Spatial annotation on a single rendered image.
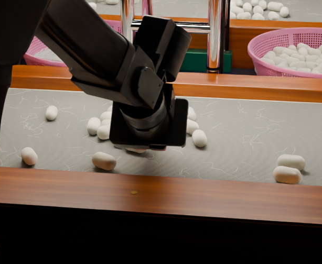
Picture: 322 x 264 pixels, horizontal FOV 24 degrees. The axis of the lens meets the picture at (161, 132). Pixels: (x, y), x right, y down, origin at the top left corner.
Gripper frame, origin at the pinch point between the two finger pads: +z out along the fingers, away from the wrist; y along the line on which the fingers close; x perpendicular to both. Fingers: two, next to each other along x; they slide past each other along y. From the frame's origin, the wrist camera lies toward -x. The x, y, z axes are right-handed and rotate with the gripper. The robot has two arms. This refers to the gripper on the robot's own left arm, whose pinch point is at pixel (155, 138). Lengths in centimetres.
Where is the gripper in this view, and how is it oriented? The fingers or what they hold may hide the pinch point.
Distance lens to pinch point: 110.5
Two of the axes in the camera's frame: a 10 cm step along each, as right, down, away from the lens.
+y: -9.9, -0.6, 1.1
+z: 0.9, 2.7, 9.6
